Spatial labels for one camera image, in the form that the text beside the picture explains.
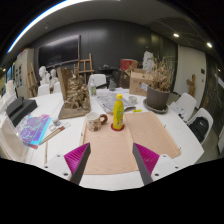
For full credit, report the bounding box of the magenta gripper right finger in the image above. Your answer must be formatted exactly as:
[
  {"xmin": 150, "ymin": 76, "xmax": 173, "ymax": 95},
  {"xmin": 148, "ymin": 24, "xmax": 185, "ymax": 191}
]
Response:
[{"xmin": 132, "ymin": 143, "xmax": 159, "ymax": 185}]

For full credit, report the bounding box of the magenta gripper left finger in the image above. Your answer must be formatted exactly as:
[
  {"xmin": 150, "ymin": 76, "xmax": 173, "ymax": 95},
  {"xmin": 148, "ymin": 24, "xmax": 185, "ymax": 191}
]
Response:
[{"xmin": 64, "ymin": 143, "xmax": 91, "ymax": 185}]

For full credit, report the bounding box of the yellow plastic bottle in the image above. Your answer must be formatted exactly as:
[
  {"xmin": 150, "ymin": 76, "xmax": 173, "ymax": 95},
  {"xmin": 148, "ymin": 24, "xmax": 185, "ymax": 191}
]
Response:
[{"xmin": 113, "ymin": 94, "xmax": 124, "ymax": 128}]

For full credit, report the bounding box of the tan cloth mat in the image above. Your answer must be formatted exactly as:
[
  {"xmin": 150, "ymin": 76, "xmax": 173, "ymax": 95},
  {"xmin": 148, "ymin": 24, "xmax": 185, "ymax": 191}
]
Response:
[{"xmin": 80, "ymin": 112, "xmax": 180, "ymax": 175}]

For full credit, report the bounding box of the patterned ceramic mug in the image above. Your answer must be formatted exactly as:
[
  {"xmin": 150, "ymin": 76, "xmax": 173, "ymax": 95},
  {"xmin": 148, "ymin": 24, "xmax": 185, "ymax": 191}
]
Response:
[{"xmin": 86, "ymin": 112, "xmax": 108, "ymax": 132}]

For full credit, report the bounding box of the red round coaster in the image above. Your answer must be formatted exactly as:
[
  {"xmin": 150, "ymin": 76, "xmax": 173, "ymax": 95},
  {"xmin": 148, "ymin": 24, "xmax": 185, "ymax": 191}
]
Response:
[{"xmin": 110, "ymin": 123, "xmax": 125, "ymax": 132}]

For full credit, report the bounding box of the colourful printed sheet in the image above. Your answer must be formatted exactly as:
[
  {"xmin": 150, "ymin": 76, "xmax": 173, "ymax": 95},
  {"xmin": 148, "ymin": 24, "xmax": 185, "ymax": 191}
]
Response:
[{"xmin": 16, "ymin": 114, "xmax": 51, "ymax": 149}]

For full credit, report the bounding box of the grey saucer under pot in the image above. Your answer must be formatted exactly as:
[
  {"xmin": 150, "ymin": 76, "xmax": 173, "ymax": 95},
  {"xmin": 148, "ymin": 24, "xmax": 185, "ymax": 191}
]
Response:
[{"xmin": 143, "ymin": 99, "xmax": 168, "ymax": 114}]

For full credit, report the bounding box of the small white cup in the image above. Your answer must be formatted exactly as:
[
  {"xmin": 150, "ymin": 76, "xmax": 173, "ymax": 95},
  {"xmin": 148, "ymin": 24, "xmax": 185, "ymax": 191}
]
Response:
[{"xmin": 128, "ymin": 96, "xmax": 137, "ymax": 104}]

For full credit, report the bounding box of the black backpack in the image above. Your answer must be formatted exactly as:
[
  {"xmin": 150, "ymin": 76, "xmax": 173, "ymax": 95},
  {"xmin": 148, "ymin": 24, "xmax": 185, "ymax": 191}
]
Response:
[{"xmin": 189, "ymin": 117, "xmax": 209, "ymax": 142}]

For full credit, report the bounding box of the golden sculpture on board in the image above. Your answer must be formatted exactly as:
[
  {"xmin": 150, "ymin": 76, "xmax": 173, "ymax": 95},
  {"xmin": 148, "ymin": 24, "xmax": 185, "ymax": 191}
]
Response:
[{"xmin": 57, "ymin": 67, "xmax": 91, "ymax": 120}]

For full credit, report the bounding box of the white chair with papers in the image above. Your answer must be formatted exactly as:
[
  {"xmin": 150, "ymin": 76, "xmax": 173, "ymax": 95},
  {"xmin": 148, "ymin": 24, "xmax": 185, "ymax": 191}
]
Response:
[{"xmin": 170, "ymin": 93, "xmax": 196, "ymax": 120}]

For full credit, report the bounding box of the stack of newspapers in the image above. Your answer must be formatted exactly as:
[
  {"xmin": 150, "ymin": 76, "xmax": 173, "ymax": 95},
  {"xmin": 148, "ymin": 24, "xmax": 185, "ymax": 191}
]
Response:
[{"xmin": 96, "ymin": 92, "xmax": 134, "ymax": 113}]

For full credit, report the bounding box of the clear bottle green label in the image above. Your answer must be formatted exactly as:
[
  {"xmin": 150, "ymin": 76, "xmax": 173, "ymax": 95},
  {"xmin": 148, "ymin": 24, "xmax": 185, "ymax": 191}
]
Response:
[{"xmin": 90, "ymin": 78, "xmax": 96, "ymax": 96}]

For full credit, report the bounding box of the white chair with backpack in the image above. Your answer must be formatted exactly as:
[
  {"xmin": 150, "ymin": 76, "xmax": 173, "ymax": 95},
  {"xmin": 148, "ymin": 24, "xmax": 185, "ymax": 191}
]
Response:
[{"xmin": 187, "ymin": 108, "xmax": 213, "ymax": 144}]

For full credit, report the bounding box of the grey pot with dried plant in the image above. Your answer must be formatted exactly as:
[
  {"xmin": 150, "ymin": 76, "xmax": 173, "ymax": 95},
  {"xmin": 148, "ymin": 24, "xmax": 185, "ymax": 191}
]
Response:
[{"xmin": 146, "ymin": 57, "xmax": 175, "ymax": 109}]

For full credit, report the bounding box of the black box stack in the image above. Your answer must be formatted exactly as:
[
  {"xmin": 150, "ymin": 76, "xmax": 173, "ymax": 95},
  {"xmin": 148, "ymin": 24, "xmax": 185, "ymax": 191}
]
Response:
[{"xmin": 6, "ymin": 97, "xmax": 37, "ymax": 126}]

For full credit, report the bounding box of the white plaster bust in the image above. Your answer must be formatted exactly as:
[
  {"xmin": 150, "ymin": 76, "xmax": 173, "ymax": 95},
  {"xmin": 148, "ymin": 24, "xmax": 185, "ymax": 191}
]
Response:
[{"xmin": 39, "ymin": 66, "xmax": 47, "ymax": 85}]

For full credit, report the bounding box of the cardboard box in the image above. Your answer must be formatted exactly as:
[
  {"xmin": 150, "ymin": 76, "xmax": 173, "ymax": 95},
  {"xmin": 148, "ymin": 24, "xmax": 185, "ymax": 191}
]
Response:
[{"xmin": 129, "ymin": 69, "xmax": 152, "ymax": 96}]

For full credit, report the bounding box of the white chair behind table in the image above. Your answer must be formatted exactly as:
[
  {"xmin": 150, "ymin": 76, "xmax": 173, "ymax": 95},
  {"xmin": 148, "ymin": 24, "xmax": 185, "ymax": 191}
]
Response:
[{"xmin": 88, "ymin": 74, "xmax": 107, "ymax": 89}]

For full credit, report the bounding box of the red box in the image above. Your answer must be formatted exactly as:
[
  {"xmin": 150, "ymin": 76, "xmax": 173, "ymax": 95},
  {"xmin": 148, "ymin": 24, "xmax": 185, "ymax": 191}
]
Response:
[{"xmin": 120, "ymin": 59, "xmax": 138, "ymax": 71}]

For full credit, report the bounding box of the wooden easel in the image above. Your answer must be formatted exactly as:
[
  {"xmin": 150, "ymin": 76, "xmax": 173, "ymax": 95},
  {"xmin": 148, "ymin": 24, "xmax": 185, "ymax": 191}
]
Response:
[{"xmin": 78, "ymin": 54, "xmax": 94, "ymax": 83}]

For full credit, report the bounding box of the black wall screen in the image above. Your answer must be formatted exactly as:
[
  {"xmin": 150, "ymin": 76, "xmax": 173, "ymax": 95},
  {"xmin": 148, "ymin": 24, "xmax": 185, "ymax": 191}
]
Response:
[{"xmin": 38, "ymin": 35, "xmax": 80, "ymax": 67}]

